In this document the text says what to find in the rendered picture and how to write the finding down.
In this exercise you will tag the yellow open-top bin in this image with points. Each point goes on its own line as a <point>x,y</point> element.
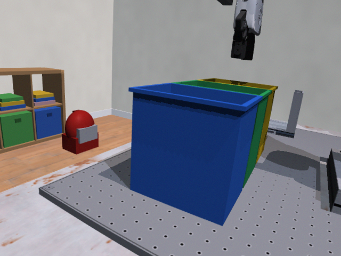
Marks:
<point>268,107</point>

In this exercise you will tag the blue open-top bin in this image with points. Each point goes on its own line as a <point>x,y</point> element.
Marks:
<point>190,147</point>

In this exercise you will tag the green bin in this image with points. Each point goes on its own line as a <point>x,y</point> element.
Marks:
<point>259,120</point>

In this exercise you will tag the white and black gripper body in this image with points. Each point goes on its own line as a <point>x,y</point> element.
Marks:
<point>253,17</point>

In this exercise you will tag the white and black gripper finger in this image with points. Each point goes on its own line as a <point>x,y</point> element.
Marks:
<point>249,47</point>
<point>239,45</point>

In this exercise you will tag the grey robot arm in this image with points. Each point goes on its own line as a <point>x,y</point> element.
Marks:
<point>226,2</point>

